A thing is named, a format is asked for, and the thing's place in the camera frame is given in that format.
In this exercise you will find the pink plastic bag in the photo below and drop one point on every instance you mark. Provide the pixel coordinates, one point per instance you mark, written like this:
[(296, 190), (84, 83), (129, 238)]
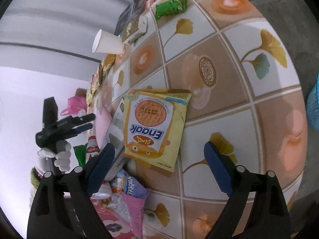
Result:
[(74, 105)]

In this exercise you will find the dark flat box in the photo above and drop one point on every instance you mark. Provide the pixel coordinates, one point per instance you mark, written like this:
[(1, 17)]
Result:
[(129, 15)]

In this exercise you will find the white curtain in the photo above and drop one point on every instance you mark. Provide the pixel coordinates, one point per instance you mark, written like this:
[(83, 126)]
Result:
[(62, 17)]

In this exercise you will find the white paper cup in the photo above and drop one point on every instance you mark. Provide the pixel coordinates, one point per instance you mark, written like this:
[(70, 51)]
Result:
[(107, 42)]

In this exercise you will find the tile-patterned tablecloth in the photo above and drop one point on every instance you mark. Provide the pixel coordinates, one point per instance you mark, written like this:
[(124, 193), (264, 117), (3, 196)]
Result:
[(239, 109)]

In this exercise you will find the yellow snack packet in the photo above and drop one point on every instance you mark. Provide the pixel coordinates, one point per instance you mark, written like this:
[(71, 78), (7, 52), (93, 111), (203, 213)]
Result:
[(152, 129)]

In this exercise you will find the pile of small snack packets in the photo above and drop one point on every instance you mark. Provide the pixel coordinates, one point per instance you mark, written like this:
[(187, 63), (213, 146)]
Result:
[(96, 84)]

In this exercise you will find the person's left hand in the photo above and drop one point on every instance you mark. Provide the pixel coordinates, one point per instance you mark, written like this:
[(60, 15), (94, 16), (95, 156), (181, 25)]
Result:
[(62, 158)]

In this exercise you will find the small green snack packet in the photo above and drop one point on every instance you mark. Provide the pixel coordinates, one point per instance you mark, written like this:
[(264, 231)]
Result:
[(172, 7)]

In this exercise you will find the blue plastic basket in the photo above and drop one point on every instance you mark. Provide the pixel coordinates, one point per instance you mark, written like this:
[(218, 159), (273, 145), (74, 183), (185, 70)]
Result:
[(313, 104)]

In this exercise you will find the small drink carton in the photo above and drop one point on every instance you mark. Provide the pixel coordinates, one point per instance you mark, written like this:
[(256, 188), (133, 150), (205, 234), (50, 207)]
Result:
[(135, 29)]

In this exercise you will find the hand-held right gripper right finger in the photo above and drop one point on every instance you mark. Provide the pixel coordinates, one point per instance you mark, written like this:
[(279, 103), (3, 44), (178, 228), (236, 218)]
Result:
[(219, 169)]

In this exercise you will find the pink flowered snack bag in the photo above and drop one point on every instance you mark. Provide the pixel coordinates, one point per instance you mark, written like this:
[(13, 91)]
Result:
[(124, 219)]

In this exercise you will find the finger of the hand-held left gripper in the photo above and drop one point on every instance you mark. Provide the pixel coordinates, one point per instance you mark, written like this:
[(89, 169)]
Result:
[(84, 119), (83, 128)]

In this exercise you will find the grey cardboard box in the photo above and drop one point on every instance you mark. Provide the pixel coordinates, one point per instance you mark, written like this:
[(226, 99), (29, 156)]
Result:
[(117, 134)]

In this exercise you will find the large green snack bag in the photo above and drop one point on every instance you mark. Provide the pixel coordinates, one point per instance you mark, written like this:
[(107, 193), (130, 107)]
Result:
[(80, 155)]

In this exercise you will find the brown cardboard box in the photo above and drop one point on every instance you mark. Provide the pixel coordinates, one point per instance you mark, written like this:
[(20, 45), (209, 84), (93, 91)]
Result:
[(81, 92)]

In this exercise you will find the white plastic bottle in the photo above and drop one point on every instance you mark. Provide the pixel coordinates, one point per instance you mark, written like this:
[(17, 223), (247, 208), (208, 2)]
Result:
[(93, 150)]

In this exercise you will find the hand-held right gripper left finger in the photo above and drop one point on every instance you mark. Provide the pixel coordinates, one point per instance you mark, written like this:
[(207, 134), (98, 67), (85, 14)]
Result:
[(101, 169)]

